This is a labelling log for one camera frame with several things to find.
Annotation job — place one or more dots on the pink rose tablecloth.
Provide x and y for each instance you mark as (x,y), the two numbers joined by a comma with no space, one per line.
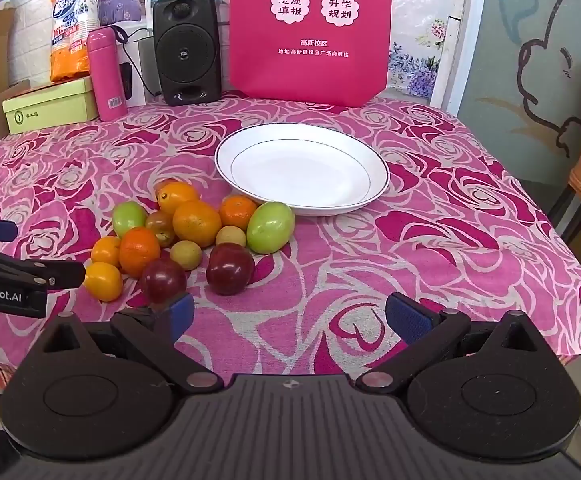
(320,270)

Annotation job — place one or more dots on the tangerine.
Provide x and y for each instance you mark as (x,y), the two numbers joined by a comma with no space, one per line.
(238,211)

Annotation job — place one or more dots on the small yellow green fruit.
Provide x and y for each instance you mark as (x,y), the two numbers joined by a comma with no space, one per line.
(186,255)
(231,236)

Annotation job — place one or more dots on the orange paper cup package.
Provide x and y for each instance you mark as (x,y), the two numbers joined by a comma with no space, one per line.
(70,25)

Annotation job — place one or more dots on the black speaker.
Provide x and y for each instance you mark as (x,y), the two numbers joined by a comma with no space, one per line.
(185,50)

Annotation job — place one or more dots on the oval orange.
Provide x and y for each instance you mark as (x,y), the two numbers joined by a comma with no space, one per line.
(178,197)

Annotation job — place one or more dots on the magenta tote bag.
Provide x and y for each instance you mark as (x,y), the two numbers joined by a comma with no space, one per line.
(310,75)

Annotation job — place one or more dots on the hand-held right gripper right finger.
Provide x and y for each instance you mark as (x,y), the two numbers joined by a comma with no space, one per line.
(408,315)

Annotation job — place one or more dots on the round orange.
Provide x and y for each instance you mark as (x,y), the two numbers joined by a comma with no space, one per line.
(196,223)
(164,183)

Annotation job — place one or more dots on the pink thermos bottle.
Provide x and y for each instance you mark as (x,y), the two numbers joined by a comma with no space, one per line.
(106,80)

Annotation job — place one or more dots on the glass door with cartoon drawing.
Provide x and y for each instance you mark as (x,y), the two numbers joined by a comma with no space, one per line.
(510,85)

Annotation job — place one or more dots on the large green fruit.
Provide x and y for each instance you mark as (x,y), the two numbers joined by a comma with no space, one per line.
(270,227)

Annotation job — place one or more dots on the deep orange orange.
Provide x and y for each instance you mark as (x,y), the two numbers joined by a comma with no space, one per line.
(139,251)

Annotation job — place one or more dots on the small orange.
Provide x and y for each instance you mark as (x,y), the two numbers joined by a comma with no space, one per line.
(105,251)

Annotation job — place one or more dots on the white plate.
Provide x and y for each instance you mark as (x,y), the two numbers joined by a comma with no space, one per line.
(300,170)

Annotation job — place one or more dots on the yellow orange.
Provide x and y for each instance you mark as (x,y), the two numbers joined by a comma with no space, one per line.
(103,281)

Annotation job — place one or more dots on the light green cardboard box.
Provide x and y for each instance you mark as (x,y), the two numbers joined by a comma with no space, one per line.
(45,110)

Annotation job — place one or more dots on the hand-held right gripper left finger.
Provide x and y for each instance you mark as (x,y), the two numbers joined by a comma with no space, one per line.
(178,312)

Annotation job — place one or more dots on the small reddish green fruit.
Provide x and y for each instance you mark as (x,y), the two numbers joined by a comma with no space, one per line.
(160,227)

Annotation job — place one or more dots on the dark red plum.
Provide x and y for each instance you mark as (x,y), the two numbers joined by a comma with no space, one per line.
(230,268)
(163,280)

